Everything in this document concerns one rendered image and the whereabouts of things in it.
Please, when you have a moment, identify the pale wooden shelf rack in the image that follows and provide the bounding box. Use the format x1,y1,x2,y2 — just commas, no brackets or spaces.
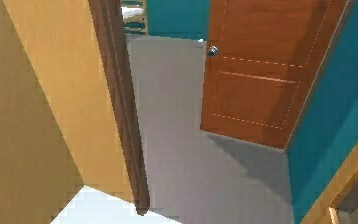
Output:
121,0,150,36

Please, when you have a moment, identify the grey round door knob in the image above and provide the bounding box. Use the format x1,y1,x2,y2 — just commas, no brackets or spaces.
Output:
206,45,220,58

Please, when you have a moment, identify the brown wooden room door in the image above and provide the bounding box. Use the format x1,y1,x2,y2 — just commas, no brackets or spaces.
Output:
200,0,351,150

